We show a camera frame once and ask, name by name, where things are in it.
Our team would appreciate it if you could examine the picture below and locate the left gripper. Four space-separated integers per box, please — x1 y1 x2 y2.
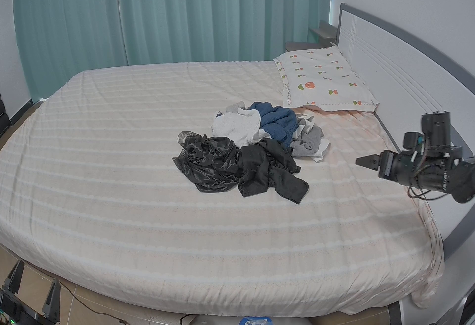
0 260 61 325

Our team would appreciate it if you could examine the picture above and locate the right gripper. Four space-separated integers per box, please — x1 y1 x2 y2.
379 150 423 187

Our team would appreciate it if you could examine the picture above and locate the black shirt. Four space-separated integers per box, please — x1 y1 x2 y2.
237 138 309 204

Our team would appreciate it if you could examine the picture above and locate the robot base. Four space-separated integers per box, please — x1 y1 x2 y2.
182 314 283 325

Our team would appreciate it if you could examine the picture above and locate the bed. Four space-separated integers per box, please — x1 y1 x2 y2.
0 3 475 325

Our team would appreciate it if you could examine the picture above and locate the pile of clothes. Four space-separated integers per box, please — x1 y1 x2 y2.
211 102 331 163

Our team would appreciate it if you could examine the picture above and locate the white printed pillow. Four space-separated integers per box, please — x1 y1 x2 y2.
273 45 380 110

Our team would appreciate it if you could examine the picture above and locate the dark blue garment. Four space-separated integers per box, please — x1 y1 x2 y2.
248 102 298 145

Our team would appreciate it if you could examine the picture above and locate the grey bedside table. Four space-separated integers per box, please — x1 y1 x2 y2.
285 20 338 51

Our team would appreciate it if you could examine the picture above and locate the black chest of drawers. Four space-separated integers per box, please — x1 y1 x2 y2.
0 92 9 137

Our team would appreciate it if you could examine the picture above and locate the black satin garment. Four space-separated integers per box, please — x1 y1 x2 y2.
172 131 240 193

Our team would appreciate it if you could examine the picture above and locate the blue-green curtain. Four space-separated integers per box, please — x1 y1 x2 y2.
13 0 128 102
117 0 333 66

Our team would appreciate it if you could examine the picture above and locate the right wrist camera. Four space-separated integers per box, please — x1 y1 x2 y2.
403 132 424 151

